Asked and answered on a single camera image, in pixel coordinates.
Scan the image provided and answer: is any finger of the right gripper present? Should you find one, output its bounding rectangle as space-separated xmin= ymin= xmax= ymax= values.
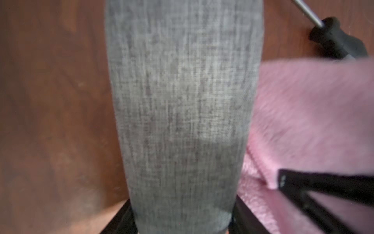
xmin=278 ymin=169 xmax=374 ymax=234

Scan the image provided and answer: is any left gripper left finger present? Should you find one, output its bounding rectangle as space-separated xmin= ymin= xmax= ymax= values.
xmin=100 ymin=200 xmax=137 ymax=234

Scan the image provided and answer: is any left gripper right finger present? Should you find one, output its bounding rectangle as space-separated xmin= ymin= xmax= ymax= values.
xmin=229 ymin=196 xmax=270 ymax=234

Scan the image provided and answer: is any pink microfibre cloth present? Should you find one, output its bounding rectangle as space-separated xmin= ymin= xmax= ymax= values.
xmin=238 ymin=57 xmax=374 ymax=234

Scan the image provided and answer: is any black yellow screwdriver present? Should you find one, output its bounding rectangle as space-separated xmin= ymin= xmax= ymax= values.
xmin=292 ymin=0 xmax=369 ymax=59

